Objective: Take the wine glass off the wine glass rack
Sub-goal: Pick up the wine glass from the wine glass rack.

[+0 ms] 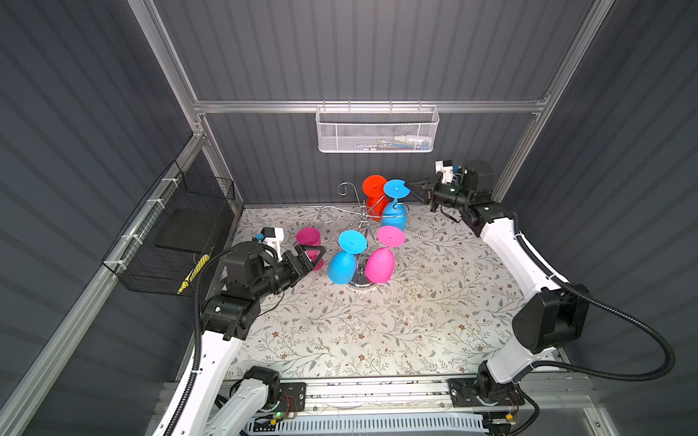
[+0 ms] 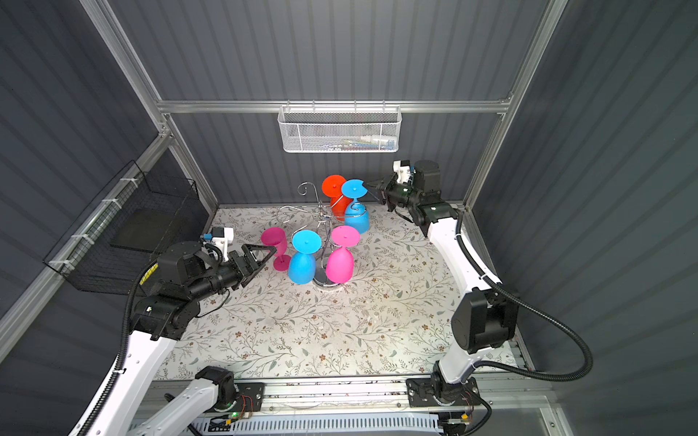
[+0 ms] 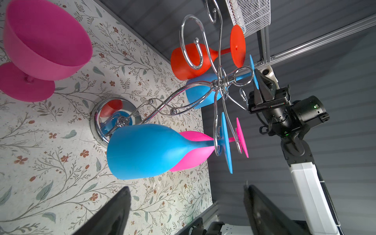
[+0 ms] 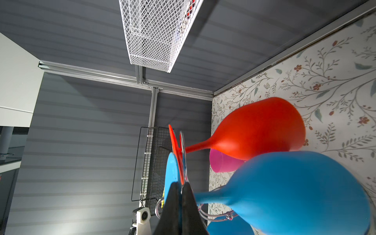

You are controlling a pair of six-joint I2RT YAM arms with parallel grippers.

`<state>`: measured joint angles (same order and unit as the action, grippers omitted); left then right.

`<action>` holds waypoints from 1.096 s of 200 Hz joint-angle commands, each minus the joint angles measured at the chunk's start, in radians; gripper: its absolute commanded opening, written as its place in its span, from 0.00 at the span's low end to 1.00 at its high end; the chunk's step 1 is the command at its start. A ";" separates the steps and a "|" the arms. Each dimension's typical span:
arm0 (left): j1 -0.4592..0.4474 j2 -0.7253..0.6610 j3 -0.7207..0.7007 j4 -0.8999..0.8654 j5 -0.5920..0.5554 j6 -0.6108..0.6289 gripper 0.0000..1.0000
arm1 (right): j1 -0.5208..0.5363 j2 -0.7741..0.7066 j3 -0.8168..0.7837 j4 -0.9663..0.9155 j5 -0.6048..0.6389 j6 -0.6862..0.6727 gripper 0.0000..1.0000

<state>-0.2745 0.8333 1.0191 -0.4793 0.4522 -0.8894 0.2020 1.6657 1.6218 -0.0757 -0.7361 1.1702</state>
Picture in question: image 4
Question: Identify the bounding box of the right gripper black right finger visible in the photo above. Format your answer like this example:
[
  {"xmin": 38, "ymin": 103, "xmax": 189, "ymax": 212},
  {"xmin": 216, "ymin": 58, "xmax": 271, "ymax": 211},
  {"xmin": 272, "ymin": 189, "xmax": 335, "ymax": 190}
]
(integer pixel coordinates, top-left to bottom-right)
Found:
[{"xmin": 181, "ymin": 182, "xmax": 209, "ymax": 235}]

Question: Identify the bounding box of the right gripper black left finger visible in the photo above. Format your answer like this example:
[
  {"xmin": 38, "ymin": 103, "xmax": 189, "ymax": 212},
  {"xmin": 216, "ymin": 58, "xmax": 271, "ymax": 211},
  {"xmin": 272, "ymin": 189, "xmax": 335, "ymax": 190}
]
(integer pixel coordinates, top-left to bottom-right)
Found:
[{"xmin": 153, "ymin": 182, "xmax": 181, "ymax": 235}]

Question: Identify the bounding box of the pink wine glass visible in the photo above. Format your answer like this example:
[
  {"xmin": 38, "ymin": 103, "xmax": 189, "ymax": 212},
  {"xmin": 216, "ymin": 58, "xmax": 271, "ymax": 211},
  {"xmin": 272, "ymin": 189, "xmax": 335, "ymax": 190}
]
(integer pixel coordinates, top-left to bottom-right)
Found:
[{"xmin": 209, "ymin": 149, "xmax": 245, "ymax": 173}]

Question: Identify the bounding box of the blue wine glass back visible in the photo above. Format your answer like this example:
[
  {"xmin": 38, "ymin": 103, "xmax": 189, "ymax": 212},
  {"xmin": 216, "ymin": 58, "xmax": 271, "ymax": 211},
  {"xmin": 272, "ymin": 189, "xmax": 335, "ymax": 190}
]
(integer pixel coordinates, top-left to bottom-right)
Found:
[{"xmin": 164, "ymin": 151, "xmax": 371, "ymax": 235}]

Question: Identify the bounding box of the blue wine glass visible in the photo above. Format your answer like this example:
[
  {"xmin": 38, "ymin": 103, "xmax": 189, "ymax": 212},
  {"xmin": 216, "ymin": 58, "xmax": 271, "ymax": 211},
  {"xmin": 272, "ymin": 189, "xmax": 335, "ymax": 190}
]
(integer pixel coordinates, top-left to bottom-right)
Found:
[
  {"xmin": 207, "ymin": 216, "xmax": 255, "ymax": 235},
  {"xmin": 164, "ymin": 151, "xmax": 371, "ymax": 235}
]

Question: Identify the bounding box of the chrome wine glass rack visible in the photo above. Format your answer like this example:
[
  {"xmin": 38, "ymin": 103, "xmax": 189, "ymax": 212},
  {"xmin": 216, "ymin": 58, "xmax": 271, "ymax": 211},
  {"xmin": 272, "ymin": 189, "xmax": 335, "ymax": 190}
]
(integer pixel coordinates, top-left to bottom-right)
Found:
[{"xmin": 155, "ymin": 126, "xmax": 239, "ymax": 222}]

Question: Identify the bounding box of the blue wine glass front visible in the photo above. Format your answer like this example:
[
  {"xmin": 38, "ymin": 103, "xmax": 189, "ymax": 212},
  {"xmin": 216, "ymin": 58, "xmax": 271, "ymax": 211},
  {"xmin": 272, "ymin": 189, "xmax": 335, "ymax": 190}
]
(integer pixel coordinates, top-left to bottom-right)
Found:
[{"xmin": 207, "ymin": 216, "xmax": 255, "ymax": 235}]

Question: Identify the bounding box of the red wine glass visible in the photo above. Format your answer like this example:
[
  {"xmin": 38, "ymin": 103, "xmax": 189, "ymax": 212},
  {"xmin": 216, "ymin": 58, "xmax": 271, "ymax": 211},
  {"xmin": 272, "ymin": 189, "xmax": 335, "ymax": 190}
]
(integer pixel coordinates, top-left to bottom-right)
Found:
[{"xmin": 169, "ymin": 97, "xmax": 306, "ymax": 183}]

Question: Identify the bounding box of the black wire wall basket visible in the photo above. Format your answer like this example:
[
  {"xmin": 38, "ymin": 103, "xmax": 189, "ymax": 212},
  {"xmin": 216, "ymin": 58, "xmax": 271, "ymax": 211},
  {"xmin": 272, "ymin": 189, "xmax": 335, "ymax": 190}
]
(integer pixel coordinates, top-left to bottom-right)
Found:
[{"xmin": 131, "ymin": 127, "xmax": 172, "ymax": 215}]

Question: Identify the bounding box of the white mesh wall basket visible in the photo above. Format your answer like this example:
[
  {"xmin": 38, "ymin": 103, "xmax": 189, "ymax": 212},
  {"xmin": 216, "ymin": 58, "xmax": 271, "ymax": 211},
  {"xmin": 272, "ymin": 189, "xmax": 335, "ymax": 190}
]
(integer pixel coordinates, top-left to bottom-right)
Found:
[{"xmin": 119, "ymin": 0, "xmax": 203, "ymax": 73}]

